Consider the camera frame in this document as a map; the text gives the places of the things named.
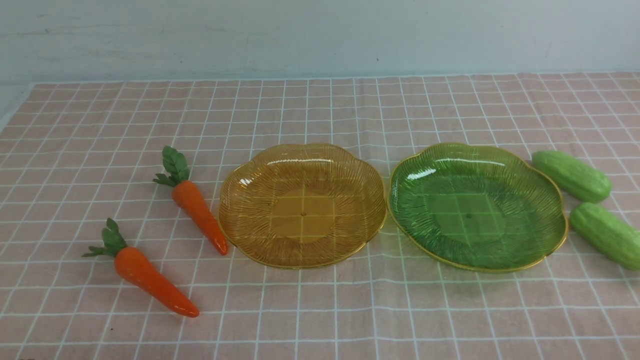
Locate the orange toy carrot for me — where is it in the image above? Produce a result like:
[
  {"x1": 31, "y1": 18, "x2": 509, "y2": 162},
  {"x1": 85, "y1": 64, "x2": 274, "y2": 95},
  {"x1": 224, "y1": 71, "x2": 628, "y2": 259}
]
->
[
  {"x1": 153, "y1": 145, "x2": 228, "y2": 256},
  {"x1": 82, "y1": 218, "x2": 201, "y2": 318}
]

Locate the green toy cucumber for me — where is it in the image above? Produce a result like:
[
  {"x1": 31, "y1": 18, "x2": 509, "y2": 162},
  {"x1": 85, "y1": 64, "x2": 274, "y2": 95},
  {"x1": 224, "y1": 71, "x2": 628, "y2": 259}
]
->
[
  {"x1": 531, "y1": 150, "x2": 613, "y2": 204},
  {"x1": 569, "y1": 202, "x2": 640, "y2": 271}
]

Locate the amber transparent plastic plate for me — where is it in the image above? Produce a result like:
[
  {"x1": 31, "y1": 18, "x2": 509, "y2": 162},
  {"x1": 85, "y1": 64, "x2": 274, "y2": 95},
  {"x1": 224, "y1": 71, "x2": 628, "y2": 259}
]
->
[{"x1": 218, "y1": 143, "x2": 387, "y2": 269}]

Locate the green transparent plastic plate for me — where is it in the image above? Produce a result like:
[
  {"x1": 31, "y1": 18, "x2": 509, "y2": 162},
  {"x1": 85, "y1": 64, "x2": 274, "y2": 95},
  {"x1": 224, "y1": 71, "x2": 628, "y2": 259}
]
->
[{"x1": 387, "y1": 142, "x2": 569, "y2": 274}]

